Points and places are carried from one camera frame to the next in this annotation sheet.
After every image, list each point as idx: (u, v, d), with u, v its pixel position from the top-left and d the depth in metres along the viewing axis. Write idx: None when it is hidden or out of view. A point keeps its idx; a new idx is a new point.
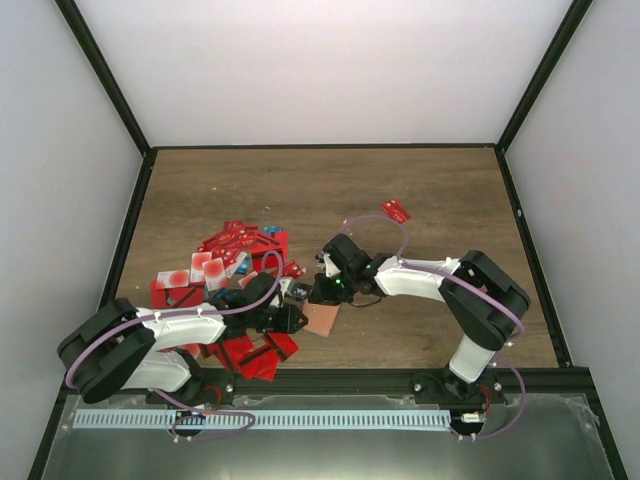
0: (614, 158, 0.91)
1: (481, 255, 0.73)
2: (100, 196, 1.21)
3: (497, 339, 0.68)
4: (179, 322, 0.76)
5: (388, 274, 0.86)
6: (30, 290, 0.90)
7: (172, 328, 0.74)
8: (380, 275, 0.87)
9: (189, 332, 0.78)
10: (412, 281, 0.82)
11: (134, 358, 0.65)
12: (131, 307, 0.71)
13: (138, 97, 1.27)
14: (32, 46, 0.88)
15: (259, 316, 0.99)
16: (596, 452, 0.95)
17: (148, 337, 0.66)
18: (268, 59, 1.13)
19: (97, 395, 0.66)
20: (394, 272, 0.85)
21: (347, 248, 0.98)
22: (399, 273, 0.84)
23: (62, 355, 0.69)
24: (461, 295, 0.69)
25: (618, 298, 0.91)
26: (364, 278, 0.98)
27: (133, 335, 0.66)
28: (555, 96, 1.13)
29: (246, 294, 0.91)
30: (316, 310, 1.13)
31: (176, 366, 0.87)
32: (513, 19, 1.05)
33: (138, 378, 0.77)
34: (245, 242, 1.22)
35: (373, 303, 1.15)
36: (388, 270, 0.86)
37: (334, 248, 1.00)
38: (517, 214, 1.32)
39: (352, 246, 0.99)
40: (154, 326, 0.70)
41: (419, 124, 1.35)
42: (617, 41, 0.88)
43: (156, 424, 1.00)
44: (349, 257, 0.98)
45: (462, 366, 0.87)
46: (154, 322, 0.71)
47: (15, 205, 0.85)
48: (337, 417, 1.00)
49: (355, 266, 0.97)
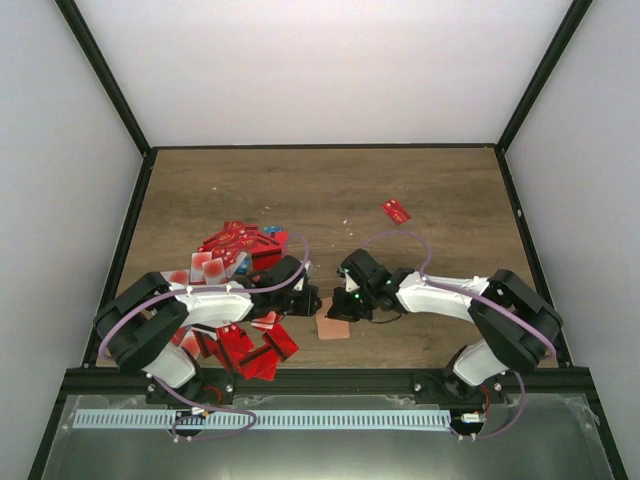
0: (616, 157, 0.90)
1: (510, 274, 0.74)
2: (100, 197, 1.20)
3: (527, 361, 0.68)
4: (210, 297, 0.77)
5: (411, 291, 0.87)
6: (30, 289, 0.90)
7: (204, 301, 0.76)
8: (403, 291, 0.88)
9: (218, 308, 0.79)
10: (438, 301, 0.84)
11: (168, 332, 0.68)
12: (164, 280, 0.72)
13: (137, 97, 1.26)
14: (32, 47, 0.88)
15: (283, 297, 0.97)
16: (596, 452, 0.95)
17: (182, 308, 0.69)
18: (268, 60, 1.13)
19: (130, 368, 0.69)
20: (417, 289, 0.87)
21: (366, 262, 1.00)
22: (423, 290, 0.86)
23: (97, 325, 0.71)
24: (492, 316, 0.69)
25: (619, 298, 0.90)
26: (384, 294, 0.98)
27: (167, 307, 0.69)
28: (556, 95, 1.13)
29: (274, 273, 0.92)
30: (329, 322, 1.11)
31: (185, 361, 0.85)
32: (514, 19, 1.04)
33: (154, 364, 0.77)
34: (245, 242, 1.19)
35: (383, 321, 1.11)
36: (412, 287, 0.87)
37: (352, 264, 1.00)
38: (517, 214, 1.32)
39: (371, 262, 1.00)
40: (187, 300, 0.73)
41: (420, 124, 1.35)
42: (619, 39, 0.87)
43: (156, 424, 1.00)
44: (368, 272, 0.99)
45: (465, 367, 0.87)
46: (186, 296, 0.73)
47: (15, 206, 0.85)
48: (337, 417, 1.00)
49: (374, 279, 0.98)
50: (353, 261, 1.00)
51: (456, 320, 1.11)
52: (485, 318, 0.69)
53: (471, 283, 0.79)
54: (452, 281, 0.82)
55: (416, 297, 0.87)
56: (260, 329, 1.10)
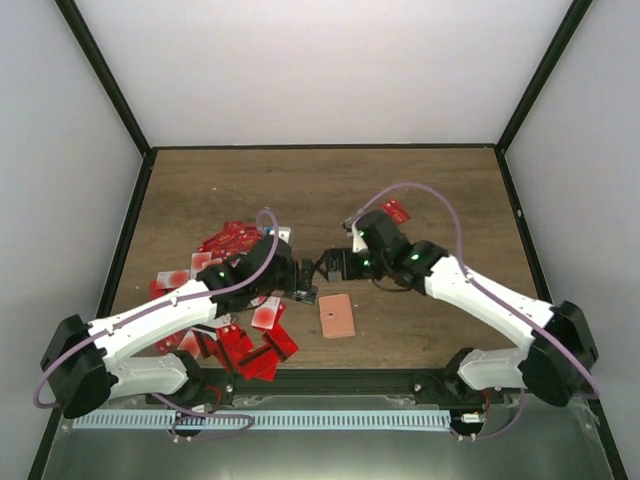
0: (616, 155, 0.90)
1: (577, 310, 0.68)
2: (100, 198, 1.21)
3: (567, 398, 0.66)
4: (142, 327, 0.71)
5: (445, 286, 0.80)
6: (30, 288, 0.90)
7: (134, 335, 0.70)
8: (437, 282, 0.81)
9: (158, 332, 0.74)
10: (474, 303, 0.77)
11: (89, 382, 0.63)
12: (85, 326, 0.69)
13: (138, 97, 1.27)
14: (32, 45, 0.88)
15: (265, 281, 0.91)
16: (596, 452, 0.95)
17: (101, 358, 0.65)
18: (266, 59, 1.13)
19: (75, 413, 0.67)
20: (455, 285, 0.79)
21: (386, 229, 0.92)
22: (463, 289, 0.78)
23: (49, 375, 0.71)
24: (555, 355, 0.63)
25: (620, 298, 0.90)
26: (404, 268, 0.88)
27: (84, 357, 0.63)
28: (556, 94, 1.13)
29: (250, 258, 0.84)
30: (334, 317, 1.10)
31: (169, 370, 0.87)
32: (513, 19, 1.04)
33: (124, 389, 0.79)
34: (245, 243, 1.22)
35: (383, 320, 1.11)
36: (449, 281, 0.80)
37: (370, 228, 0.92)
38: (517, 214, 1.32)
39: (392, 231, 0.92)
40: (110, 341, 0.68)
41: (420, 124, 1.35)
42: (618, 38, 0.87)
43: (155, 424, 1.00)
44: (387, 241, 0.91)
45: (471, 370, 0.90)
46: (108, 336, 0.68)
47: (16, 205, 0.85)
48: (337, 417, 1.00)
49: (394, 249, 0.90)
50: (372, 222, 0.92)
51: (455, 320, 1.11)
52: (548, 356, 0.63)
53: (529, 311, 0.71)
54: (501, 296, 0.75)
55: (450, 292, 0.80)
56: (260, 329, 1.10)
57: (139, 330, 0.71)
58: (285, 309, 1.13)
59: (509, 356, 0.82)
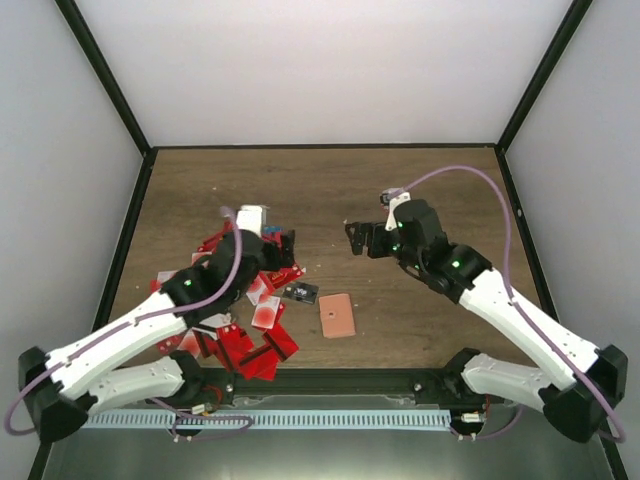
0: (617, 155, 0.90)
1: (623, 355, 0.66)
2: (100, 197, 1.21)
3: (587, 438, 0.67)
4: (100, 352, 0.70)
5: (484, 302, 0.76)
6: (30, 288, 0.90)
7: (92, 363, 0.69)
8: (479, 295, 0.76)
9: (121, 355, 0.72)
10: (514, 327, 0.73)
11: (51, 419, 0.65)
12: (44, 357, 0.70)
13: (138, 97, 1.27)
14: (32, 45, 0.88)
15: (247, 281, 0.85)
16: (596, 451, 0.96)
17: (59, 392, 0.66)
18: (266, 60, 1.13)
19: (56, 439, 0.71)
20: (497, 304, 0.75)
21: (431, 226, 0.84)
22: (504, 310, 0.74)
23: None
24: (592, 403, 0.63)
25: (621, 298, 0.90)
26: (440, 273, 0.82)
27: (41, 393, 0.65)
28: (557, 93, 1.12)
29: (218, 262, 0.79)
30: (334, 317, 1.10)
31: (157, 378, 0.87)
32: (514, 18, 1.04)
33: (111, 403, 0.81)
34: None
35: (383, 320, 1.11)
36: (490, 300, 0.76)
37: (415, 222, 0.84)
38: (517, 214, 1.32)
39: (436, 230, 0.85)
40: (67, 372, 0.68)
41: (420, 124, 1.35)
42: (619, 37, 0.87)
43: (156, 424, 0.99)
44: (431, 240, 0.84)
45: (478, 376, 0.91)
46: (66, 368, 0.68)
47: (16, 205, 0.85)
48: (337, 417, 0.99)
49: (432, 250, 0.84)
50: (414, 217, 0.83)
51: (455, 319, 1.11)
52: (588, 403, 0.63)
53: (574, 351, 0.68)
54: (545, 329, 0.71)
55: (488, 311, 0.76)
56: (260, 329, 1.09)
57: (97, 356, 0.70)
58: (285, 309, 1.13)
59: (527, 377, 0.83)
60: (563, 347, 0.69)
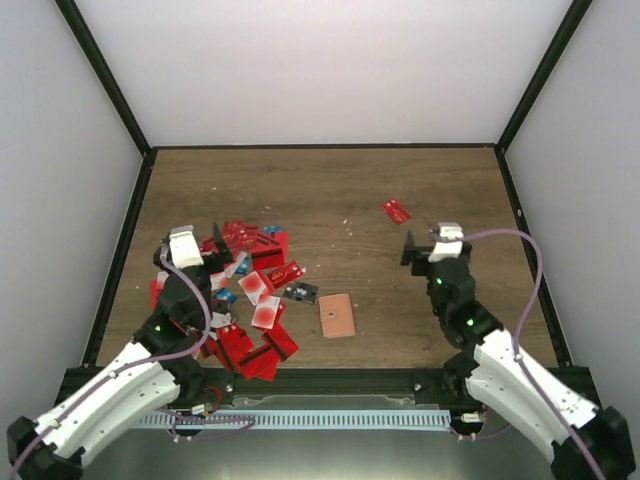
0: (617, 154, 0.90)
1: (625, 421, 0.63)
2: (100, 197, 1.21)
3: None
4: (87, 407, 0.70)
5: (492, 355, 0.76)
6: (30, 288, 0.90)
7: (82, 418, 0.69)
8: (486, 349, 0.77)
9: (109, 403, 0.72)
10: (521, 383, 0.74)
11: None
12: (30, 425, 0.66)
13: (138, 97, 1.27)
14: (32, 44, 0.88)
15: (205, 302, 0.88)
16: None
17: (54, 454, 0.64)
18: (266, 61, 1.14)
19: None
20: (503, 359, 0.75)
21: (465, 290, 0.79)
22: (507, 362, 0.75)
23: None
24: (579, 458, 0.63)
25: (621, 298, 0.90)
26: (458, 330, 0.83)
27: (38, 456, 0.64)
28: (557, 93, 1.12)
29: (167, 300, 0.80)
30: (334, 317, 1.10)
31: (152, 393, 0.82)
32: (514, 19, 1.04)
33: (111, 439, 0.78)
34: (245, 242, 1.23)
35: (383, 320, 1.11)
36: (497, 355, 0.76)
37: (448, 282, 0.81)
38: (517, 214, 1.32)
39: (470, 292, 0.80)
40: (61, 434, 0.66)
41: (420, 124, 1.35)
42: (619, 37, 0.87)
43: (156, 424, 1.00)
44: (459, 300, 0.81)
45: (482, 387, 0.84)
46: (58, 428, 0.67)
47: (16, 204, 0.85)
48: (337, 417, 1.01)
49: (458, 306, 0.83)
50: (453, 281, 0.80)
51: None
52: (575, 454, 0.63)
53: (572, 407, 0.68)
54: (543, 384, 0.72)
55: (496, 364, 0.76)
56: (260, 329, 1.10)
57: (85, 411, 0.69)
58: (285, 309, 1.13)
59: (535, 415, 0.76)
60: (562, 403, 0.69)
